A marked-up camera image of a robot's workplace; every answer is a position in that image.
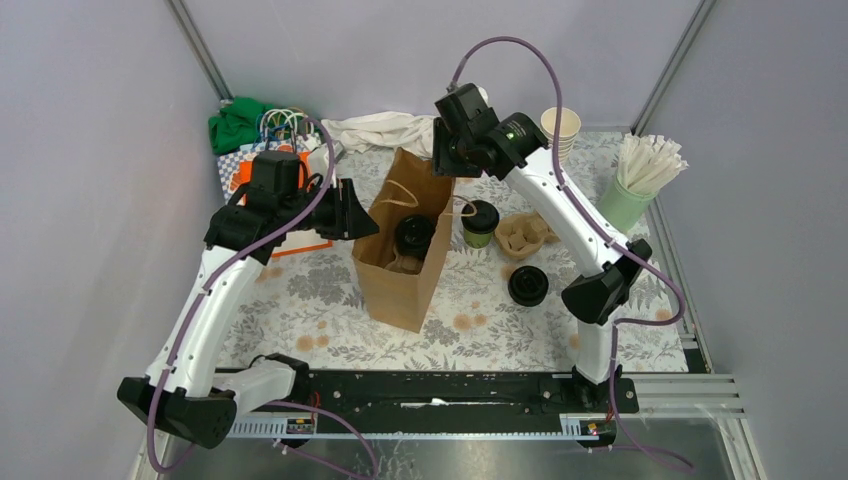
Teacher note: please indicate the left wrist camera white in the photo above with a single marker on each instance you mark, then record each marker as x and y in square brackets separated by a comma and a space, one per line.
[317, 159]

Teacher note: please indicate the stack of paper cups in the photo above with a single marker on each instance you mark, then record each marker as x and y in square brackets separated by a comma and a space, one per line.
[569, 127]

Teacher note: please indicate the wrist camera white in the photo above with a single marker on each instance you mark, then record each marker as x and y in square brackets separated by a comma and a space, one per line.
[484, 95]
[317, 159]

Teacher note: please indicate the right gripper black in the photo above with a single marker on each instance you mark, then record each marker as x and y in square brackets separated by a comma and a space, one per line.
[441, 163]

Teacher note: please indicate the black cup lid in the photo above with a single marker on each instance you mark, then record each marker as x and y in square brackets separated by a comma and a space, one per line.
[480, 217]
[413, 235]

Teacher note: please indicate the green straw holder cup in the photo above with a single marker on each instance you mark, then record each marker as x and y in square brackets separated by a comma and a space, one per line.
[622, 208]

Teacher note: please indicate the green paper cup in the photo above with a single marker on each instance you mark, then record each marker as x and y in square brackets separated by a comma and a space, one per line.
[477, 240]

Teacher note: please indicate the blue checkered paper bag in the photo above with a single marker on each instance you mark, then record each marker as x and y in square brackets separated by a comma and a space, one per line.
[234, 168]

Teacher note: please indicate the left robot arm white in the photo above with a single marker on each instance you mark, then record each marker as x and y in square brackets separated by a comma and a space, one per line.
[178, 393]

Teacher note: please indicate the brown pulp cup carrier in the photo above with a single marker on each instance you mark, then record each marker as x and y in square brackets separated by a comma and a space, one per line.
[521, 235]

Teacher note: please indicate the orange paper bag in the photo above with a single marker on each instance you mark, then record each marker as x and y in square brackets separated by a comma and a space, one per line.
[298, 242]

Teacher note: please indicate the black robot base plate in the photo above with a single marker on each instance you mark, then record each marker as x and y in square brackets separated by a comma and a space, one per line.
[353, 397]

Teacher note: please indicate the green cloth bag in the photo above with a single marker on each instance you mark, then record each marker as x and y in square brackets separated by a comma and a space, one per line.
[245, 121]

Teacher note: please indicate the white slotted cable duct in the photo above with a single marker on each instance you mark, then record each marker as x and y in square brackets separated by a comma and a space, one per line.
[558, 426]

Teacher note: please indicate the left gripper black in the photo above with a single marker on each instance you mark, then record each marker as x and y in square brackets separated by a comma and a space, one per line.
[356, 221]

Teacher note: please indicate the white wrapped straws bundle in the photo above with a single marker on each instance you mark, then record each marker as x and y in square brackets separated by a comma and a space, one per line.
[648, 163]

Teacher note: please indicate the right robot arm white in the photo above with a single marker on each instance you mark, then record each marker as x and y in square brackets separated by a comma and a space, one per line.
[608, 263]

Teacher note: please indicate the brown paper bag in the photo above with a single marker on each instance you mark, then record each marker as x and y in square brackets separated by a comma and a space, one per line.
[398, 290]

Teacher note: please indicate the floral table mat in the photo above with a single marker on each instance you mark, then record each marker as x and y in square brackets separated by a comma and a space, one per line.
[309, 306]

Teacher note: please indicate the white cloth bag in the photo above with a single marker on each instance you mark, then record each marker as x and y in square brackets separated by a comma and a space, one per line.
[388, 129]

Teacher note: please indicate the black cup lids stack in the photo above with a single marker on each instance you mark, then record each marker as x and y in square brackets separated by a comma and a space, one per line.
[528, 286]

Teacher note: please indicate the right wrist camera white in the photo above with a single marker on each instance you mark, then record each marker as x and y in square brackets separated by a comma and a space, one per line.
[484, 95]

